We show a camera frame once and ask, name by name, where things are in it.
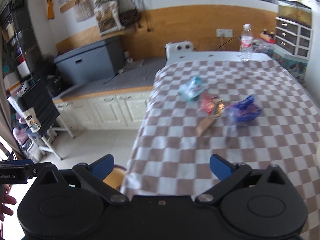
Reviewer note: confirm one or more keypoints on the knitted beige handbag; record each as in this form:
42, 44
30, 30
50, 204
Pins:
82, 10

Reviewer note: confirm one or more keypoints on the blue floral plastic bag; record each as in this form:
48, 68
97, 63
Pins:
244, 111

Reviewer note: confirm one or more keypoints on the cream cabinet bench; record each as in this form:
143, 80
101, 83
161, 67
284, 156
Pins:
116, 103

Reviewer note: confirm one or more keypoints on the light blue snack pouch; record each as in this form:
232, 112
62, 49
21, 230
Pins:
192, 89

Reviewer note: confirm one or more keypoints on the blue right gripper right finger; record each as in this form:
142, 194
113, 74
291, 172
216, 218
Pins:
220, 167

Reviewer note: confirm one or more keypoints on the person left hand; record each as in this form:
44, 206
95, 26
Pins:
6, 199

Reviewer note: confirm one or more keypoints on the black shelving unit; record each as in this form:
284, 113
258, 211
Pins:
20, 43

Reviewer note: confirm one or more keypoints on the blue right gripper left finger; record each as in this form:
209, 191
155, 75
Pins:
102, 167

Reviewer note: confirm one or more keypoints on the clear water bottle red label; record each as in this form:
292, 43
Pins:
246, 43

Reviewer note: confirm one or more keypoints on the checkered brown white tablecloth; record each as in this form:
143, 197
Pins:
169, 158

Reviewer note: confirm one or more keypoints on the small brown cardboard piece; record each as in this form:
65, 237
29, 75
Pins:
205, 124

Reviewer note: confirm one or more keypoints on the printed canvas tote bag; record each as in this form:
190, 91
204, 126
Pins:
107, 17

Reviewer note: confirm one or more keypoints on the white drawer organizer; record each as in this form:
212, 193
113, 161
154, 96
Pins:
294, 38

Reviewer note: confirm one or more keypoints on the yellow round trash bin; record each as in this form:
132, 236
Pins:
116, 177

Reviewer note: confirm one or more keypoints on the grey fabric storage box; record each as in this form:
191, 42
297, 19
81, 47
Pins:
96, 61

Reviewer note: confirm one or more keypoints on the red gold snack bag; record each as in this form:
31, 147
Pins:
212, 105

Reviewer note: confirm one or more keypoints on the white wall power socket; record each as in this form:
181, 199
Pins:
224, 32

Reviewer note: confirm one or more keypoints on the glass fish tank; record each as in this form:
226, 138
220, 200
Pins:
295, 11

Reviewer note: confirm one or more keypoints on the dark brown shoulder bag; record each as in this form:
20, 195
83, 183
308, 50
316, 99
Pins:
129, 17

